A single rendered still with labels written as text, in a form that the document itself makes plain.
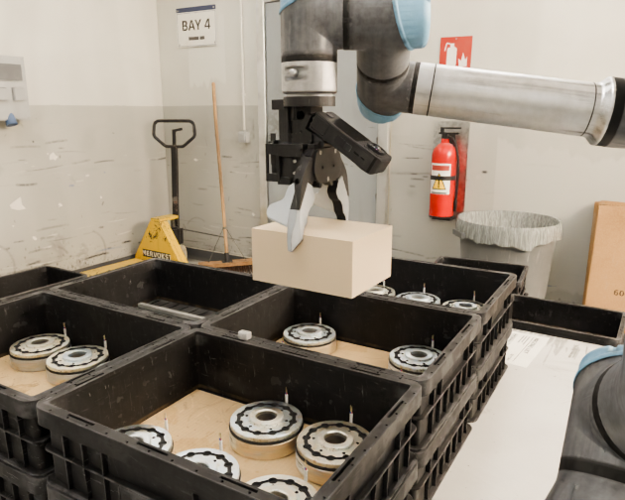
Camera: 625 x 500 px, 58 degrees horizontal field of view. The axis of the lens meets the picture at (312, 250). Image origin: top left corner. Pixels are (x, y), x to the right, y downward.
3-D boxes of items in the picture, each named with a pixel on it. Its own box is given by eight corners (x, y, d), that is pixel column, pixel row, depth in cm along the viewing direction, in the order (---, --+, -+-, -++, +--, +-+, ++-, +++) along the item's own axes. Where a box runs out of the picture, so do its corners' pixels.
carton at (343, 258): (390, 276, 82) (392, 225, 81) (351, 299, 73) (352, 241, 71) (299, 261, 91) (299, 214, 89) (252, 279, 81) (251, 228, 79)
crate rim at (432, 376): (482, 327, 100) (483, 314, 100) (425, 399, 75) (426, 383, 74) (293, 292, 120) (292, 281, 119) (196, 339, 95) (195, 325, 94)
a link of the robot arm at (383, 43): (422, 37, 81) (345, 38, 82) (431, -30, 71) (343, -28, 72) (424, 80, 78) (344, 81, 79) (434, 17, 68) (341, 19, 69)
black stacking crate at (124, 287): (292, 334, 122) (291, 284, 119) (198, 391, 97) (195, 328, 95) (158, 303, 142) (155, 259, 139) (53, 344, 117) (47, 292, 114)
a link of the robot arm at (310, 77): (347, 63, 77) (315, 59, 70) (346, 98, 78) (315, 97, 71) (301, 66, 81) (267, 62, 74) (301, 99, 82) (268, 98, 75)
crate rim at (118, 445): (425, 400, 75) (426, 383, 74) (309, 545, 50) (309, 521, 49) (196, 339, 95) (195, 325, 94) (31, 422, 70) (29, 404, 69)
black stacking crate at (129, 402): (420, 463, 77) (424, 387, 75) (309, 630, 52) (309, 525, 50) (198, 392, 97) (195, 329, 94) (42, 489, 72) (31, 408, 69)
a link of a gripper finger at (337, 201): (324, 216, 91) (307, 171, 85) (357, 219, 88) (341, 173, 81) (315, 230, 89) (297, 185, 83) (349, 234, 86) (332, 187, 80)
